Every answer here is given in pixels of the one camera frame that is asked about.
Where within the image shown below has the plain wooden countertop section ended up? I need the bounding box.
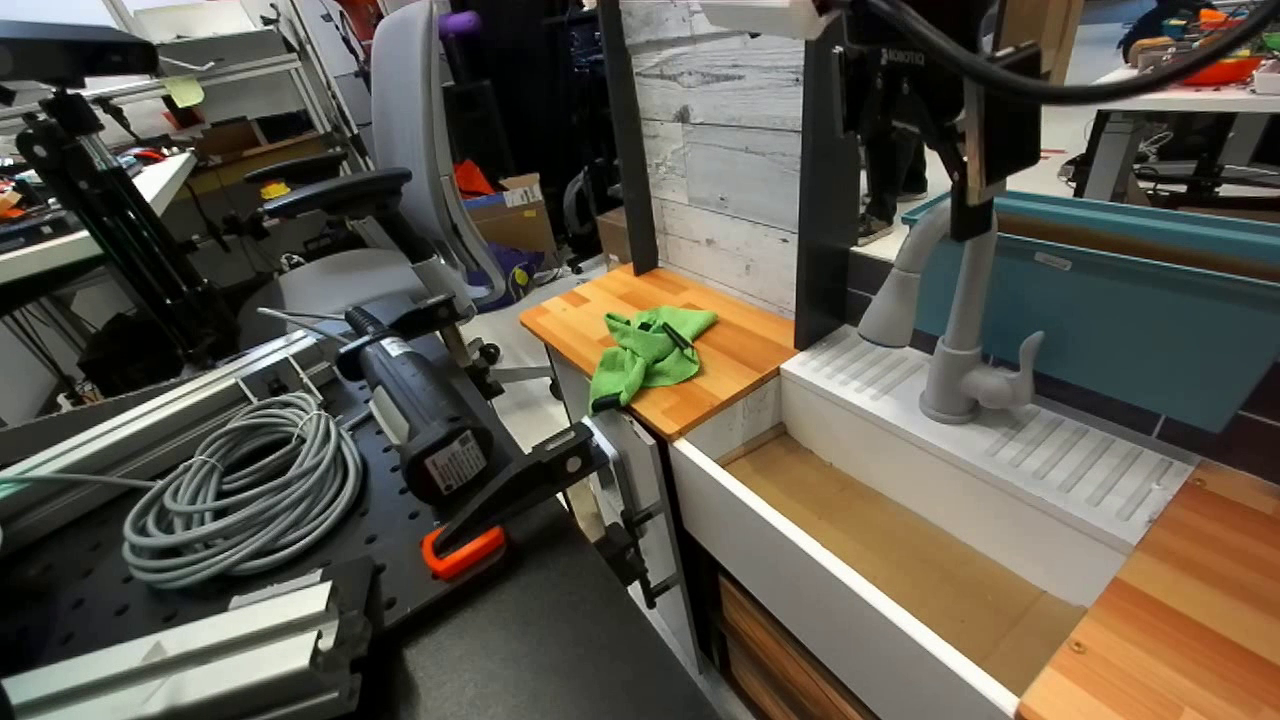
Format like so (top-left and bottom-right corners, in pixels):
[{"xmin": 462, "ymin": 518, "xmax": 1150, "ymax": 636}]
[{"xmin": 516, "ymin": 260, "xmax": 802, "ymax": 446}]

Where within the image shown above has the teal storage bin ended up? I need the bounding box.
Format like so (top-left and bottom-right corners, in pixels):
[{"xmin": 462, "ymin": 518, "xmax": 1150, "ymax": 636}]
[{"xmin": 907, "ymin": 188, "xmax": 1280, "ymax": 442}]

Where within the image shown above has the black perforated table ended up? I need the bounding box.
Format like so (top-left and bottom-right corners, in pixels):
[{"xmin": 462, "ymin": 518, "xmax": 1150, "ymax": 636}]
[{"xmin": 0, "ymin": 334, "xmax": 726, "ymax": 720}]

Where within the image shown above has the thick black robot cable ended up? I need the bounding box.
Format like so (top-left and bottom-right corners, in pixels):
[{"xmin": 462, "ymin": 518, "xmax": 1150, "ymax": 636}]
[{"xmin": 860, "ymin": 0, "xmax": 1280, "ymax": 110}]

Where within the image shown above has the wooden countertop with cutout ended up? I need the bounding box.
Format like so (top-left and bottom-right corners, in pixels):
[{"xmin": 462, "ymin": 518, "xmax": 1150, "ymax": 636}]
[{"xmin": 1015, "ymin": 455, "xmax": 1280, "ymax": 720}]

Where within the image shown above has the black box with white label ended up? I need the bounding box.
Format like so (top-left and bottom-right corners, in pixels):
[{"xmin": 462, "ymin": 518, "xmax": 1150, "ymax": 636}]
[{"xmin": 356, "ymin": 334, "xmax": 527, "ymax": 518}]

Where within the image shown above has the thin black upright post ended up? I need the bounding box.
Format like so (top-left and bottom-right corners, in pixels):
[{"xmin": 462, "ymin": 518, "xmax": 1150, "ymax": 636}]
[{"xmin": 592, "ymin": 0, "xmax": 665, "ymax": 282}]

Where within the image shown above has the grey office chair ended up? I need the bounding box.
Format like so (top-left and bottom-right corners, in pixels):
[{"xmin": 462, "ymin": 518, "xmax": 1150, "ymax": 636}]
[{"xmin": 255, "ymin": 0, "xmax": 519, "ymax": 342}]

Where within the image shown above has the white sink with drainboard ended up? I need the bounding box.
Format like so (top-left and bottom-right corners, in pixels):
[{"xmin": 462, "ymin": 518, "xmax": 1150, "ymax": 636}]
[{"xmin": 669, "ymin": 326, "xmax": 1202, "ymax": 720}]

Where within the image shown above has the green cloth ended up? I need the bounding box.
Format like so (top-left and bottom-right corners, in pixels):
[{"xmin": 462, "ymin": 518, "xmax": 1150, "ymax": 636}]
[{"xmin": 586, "ymin": 305, "xmax": 719, "ymax": 417}]

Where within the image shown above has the long silver aluminium rail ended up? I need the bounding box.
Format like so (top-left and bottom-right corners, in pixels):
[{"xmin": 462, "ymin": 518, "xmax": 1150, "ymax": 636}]
[{"xmin": 0, "ymin": 329, "xmax": 330, "ymax": 489}]

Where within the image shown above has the black camera tripod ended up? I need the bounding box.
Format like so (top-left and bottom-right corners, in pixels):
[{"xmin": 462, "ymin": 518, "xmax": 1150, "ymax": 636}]
[{"xmin": 0, "ymin": 17, "xmax": 250, "ymax": 369}]

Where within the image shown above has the white background desk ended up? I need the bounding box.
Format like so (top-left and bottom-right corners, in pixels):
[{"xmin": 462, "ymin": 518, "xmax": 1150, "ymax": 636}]
[{"xmin": 0, "ymin": 139, "xmax": 202, "ymax": 292}]

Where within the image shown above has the grey coiled cable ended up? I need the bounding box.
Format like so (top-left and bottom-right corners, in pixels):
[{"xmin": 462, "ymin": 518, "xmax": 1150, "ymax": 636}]
[{"xmin": 120, "ymin": 389, "xmax": 368, "ymax": 595}]

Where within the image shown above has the grey kitchen faucet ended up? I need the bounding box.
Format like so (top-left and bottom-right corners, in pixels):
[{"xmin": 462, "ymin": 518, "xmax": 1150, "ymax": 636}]
[{"xmin": 855, "ymin": 195, "xmax": 1053, "ymax": 429}]

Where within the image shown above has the silver aluminium extrusion block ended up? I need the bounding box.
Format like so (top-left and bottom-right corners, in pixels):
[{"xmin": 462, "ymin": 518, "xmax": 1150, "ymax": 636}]
[{"xmin": 0, "ymin": 568, "xmax": 348, "ymax": 720}]

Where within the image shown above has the brown cardboard box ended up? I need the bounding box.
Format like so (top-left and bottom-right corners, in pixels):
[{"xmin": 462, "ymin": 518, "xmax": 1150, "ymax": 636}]
[{"xmin": 462, "ymin": 170, "xmax": 559, "ymax": 260}]

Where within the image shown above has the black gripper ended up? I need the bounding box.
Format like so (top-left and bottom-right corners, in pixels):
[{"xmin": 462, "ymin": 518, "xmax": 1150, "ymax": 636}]
[{"xmin": 933, "ymin": 38, "xmax": 1050, "ymax": 249}]

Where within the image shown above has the wooden drawer front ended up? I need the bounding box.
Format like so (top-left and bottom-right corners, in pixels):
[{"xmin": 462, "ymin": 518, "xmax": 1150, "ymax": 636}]
[{"xmin": 711, "ymin": 568, "xmax": 878, "ymax": 720}]

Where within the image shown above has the wide black upright post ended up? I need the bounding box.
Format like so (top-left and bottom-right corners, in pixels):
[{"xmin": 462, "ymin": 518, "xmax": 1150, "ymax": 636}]
[{"xmin": 793, "ymin": 7, "xmax": 870, "ymax": 355}]

